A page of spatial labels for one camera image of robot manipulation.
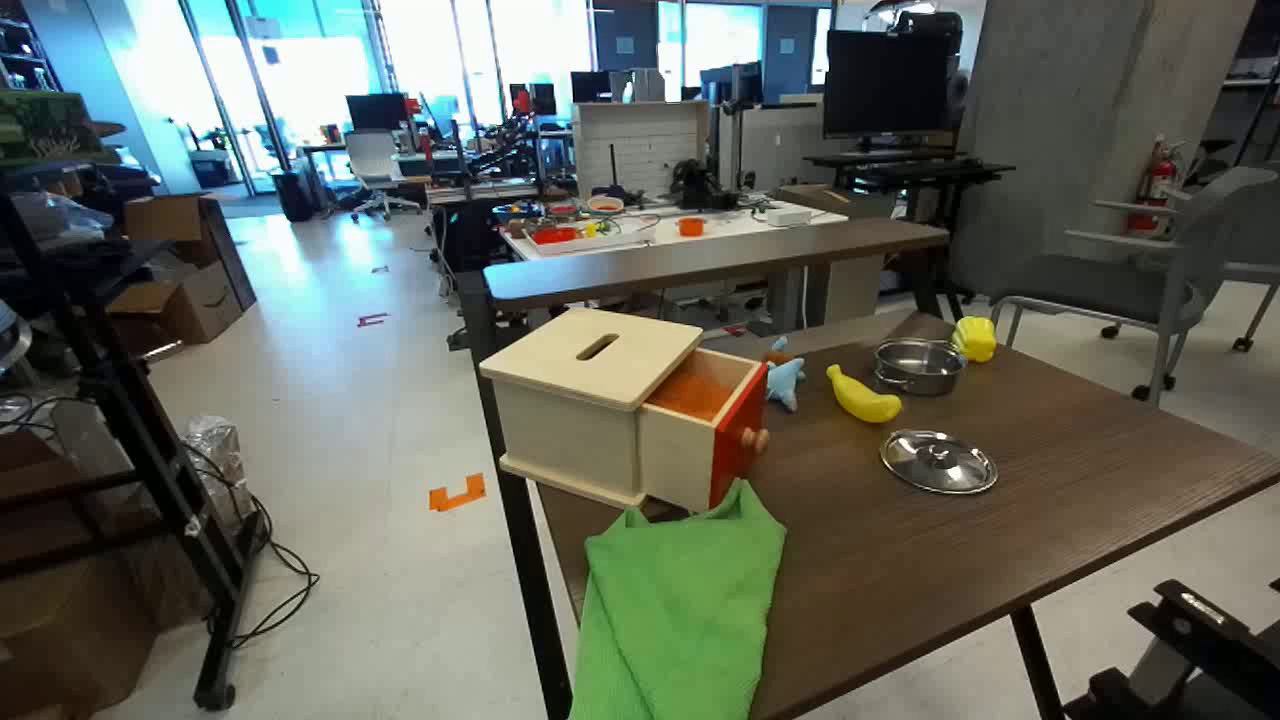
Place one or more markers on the blue toy fish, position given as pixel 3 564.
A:
pixel 787 382

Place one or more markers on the black metal frame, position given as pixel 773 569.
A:
pixel 1185 653

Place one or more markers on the white table with toys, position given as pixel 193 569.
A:
pixel 641 231

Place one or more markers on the black metal rack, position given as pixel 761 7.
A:
pixel 135 425

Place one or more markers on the open cardboard box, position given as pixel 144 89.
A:
pixel 183 305

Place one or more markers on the long dark wooden desk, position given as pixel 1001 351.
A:
pixel 695 265

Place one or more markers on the light wooden slotted box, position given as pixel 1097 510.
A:
pixel 577 401

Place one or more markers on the large black monitor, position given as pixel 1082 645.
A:
pixel 887 77

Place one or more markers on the green cloth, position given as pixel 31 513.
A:
pixel 680 604

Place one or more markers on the red fire extinguisher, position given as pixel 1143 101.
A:
pixel 1157 183

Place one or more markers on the small metal bowl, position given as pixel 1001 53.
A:
pixel 917 368

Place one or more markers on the closed cardboard box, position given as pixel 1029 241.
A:
pixel 171 216

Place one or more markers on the white office chair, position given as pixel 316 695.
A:
pixel 377 162

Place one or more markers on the yellow toy banana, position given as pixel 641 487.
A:
pixel 862 401

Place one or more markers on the round metal pot lid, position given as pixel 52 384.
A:
pixel 939 462

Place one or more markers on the white partition panel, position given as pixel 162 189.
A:
pixel 641 147

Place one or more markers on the small black monitor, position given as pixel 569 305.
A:
pixel 377 108

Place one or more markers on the black table leg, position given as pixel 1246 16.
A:
pixel 526 561
pixel 1038 663

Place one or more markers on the black standing desk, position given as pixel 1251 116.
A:
pixel 920 168

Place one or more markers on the orange wooden drawer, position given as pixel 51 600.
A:
pixel 695 446

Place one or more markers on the grey chair on casters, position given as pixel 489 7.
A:
pixel 1185 255

